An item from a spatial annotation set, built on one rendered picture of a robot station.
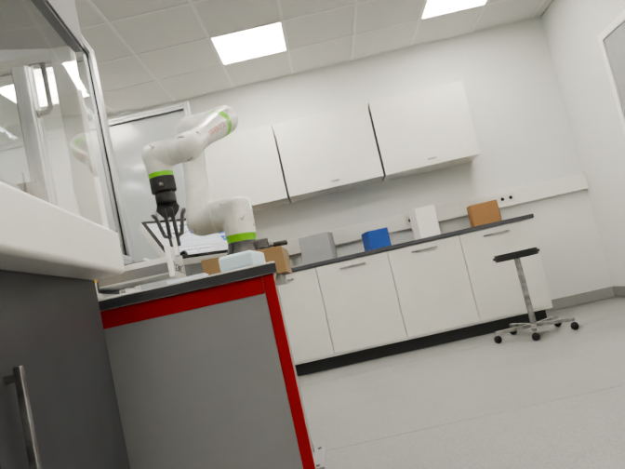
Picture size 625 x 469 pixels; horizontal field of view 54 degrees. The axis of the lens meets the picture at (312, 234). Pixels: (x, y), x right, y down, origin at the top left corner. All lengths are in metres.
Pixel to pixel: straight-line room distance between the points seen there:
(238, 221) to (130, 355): 1.03
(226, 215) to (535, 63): 4.58
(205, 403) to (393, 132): 4.40
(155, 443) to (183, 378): 0.17
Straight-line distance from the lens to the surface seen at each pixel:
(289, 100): 6.15
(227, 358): 1.58
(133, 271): 2.20
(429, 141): 5.72
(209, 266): 2.38
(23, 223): 0.97
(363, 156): 5.63
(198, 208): 2.58
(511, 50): 6.53
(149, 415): 1.62
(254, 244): 2.51
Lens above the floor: 0.66
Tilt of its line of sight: 5 degrees up
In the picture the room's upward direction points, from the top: 13 degrees counter-clockwise
